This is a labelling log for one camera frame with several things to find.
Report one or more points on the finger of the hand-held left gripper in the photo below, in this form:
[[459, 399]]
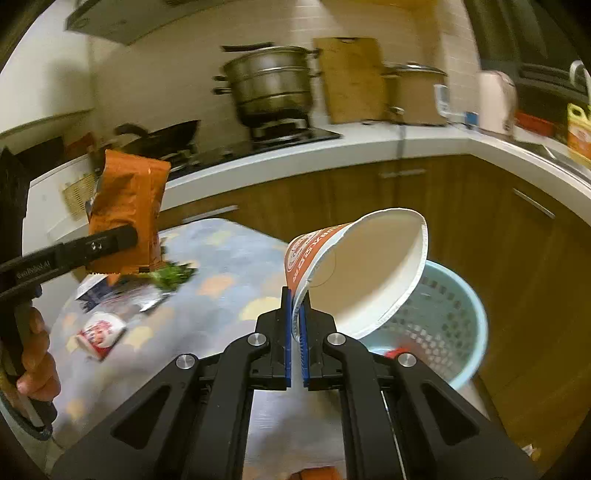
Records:
[[106, 242]]

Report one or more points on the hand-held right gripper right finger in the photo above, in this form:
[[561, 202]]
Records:
[[304, 350]]

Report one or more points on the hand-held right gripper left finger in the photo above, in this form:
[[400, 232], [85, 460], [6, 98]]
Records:
[[287, 341]]

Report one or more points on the orange snack packet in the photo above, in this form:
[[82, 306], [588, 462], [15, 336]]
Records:
[[129, 194]]

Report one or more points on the paper noodle cup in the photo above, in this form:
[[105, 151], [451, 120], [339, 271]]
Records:
[[369, 277]]

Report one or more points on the light blue plastic basket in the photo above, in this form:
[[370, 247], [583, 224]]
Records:
[[443, 314]]

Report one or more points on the person's left hand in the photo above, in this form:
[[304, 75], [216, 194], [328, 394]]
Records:
[[39, 364]]

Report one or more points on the white appliance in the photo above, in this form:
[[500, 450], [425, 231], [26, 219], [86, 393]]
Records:
[[46, 207]]

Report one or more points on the blue white packet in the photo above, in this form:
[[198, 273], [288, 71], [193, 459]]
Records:
[[92, 295]]

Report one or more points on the silver foil wrapper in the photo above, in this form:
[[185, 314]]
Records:
[[138, 300]]

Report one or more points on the green vegetable scrap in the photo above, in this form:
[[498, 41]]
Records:
[[171, 274]]

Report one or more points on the small red white cup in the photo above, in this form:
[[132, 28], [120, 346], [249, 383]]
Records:
[[99, 332]]

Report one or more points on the red item in basket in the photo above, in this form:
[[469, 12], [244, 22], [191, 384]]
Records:
[[395, 353]]

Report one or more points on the printed tablecloth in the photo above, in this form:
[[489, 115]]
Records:
[[221, 277]]

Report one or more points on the black wok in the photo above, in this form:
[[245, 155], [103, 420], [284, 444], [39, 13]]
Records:
[[161, 138]]

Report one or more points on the person's orange clothing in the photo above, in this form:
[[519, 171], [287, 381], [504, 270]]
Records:
[[318, 474]]

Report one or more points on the black gas stove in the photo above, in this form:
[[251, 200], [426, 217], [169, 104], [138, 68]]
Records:
[[295, 136]]

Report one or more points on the wooden kitchen cabinet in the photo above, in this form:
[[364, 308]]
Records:
[[461, 207]]

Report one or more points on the white countertop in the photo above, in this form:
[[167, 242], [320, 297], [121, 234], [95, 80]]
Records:
[[360, 138]]

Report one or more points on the range hood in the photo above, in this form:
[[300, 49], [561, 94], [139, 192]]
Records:
[[129, 21]]

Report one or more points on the steel steamer pot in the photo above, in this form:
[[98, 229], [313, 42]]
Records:
[[268, 87]]

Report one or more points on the wooden cutting board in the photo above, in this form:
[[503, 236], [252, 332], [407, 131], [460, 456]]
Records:
[[351, 78]]

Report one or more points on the brown rice cooker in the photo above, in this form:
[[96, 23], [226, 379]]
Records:
[[415, 97]]

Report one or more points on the white kitchen timer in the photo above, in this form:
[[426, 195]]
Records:
[[442, 100]]

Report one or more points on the white electric kettle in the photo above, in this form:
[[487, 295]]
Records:
[[497, 104]]

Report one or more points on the red container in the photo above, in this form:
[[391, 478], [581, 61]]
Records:
[[534, 124]]

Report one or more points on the yellow oil bottle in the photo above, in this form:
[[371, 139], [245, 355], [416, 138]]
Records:
[[579, 138]]

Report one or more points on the metal faucet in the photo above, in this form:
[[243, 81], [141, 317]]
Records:
[[577, 74]]

